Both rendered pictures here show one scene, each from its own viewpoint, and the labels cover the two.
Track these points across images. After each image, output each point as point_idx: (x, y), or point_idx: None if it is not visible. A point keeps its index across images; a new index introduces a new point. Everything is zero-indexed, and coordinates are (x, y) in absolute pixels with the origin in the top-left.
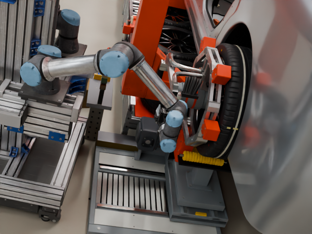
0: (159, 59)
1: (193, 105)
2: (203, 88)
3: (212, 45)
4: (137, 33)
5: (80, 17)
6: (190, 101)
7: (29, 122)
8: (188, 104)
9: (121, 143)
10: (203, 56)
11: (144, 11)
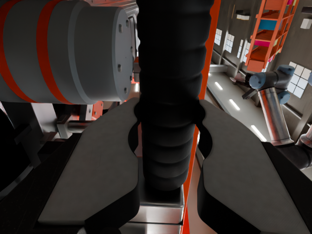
0: None
1: (2, 56)
2: (24, 107)
3: (78, 119)
4: (208, 61)
5: (310, 83)
6: (29, 75)
7: None
8: (26, 54)
9: None
10: (83, 119)
11: (199, 96)
